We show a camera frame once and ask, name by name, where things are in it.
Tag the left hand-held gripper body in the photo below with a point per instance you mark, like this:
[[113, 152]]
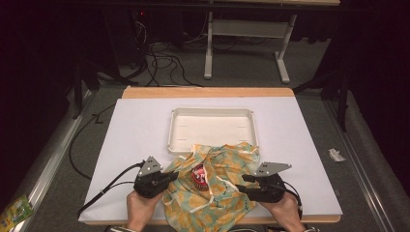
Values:
[[148, 185]]

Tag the black metal stand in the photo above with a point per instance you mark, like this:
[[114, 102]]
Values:
[[343, 96], [79, 90]]

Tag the aluminium floor rail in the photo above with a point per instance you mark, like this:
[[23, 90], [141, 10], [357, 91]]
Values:
[[357, 167], [48, 167]]

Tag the white metal desk frame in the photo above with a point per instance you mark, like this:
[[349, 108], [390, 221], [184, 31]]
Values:
[[246, 28]]

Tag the green printed packet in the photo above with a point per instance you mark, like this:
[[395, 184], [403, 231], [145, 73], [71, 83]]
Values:
[[14, 213]]

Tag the red-lidded candy jar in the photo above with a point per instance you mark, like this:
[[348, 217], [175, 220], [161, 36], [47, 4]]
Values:
[[200, 176]]

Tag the crumpled white paper scrap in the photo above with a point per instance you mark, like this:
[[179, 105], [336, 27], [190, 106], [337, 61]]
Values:
[[336, 155]]

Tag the yellow floral patterned cloth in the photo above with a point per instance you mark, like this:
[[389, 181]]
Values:
[[222, 199]]

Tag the white plastic tray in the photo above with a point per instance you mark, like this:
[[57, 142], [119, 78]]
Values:
[[209, 127]]

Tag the person's right hand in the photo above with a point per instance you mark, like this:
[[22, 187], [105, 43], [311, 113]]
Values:
[[285, 209]]

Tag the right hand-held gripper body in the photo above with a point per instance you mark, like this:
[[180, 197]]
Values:
[[270, 190]]

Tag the person's left hand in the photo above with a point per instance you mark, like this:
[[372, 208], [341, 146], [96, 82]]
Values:
[[140, 209]]

